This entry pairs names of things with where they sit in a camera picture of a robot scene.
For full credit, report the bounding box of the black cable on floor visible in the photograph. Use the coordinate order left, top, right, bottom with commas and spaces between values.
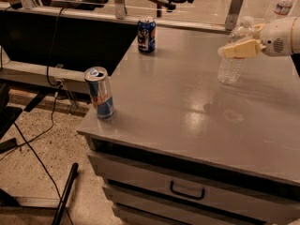
0, 7, 74, 225

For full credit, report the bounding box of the grey drawer cabinet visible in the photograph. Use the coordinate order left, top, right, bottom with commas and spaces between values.
78, 28, 300, 225

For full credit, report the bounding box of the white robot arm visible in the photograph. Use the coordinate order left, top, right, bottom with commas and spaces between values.
217, 17, 300, 58

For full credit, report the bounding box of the silver blue redbull can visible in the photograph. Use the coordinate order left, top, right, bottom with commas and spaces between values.
84, 67, 114, 119

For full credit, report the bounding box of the clear plastic water bottle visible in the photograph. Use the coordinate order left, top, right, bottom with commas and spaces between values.
217, 16, 255, 84

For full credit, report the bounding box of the metal glass-panel frame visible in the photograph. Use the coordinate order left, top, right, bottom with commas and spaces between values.
0, 0, 270, 36

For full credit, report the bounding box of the black drawer handle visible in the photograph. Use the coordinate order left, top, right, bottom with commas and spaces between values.
170, 181, 205, 201

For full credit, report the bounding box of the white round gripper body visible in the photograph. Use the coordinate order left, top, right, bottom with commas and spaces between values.
260, 17, 296, 56

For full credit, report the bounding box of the blue pepsi can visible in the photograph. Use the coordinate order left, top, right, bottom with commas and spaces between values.
137, 17, 156, 53

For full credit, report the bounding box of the black pole on floor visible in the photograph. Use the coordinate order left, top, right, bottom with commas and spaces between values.
52, 163, 79, 225

